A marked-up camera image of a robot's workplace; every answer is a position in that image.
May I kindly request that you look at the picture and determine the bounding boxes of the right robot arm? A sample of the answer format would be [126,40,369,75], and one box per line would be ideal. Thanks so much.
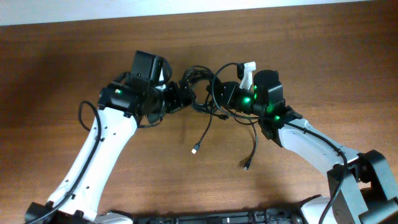
[206,70,397,223]

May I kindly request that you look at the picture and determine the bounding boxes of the black cable with silver plug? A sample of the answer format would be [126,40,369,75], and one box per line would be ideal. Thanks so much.
[191,102,218,155]

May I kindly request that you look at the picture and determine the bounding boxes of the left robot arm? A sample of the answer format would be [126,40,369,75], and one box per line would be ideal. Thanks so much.
[25,51,183,223]

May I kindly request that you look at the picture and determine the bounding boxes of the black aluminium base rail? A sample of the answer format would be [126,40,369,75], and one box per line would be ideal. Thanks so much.
[133,208,306,224]

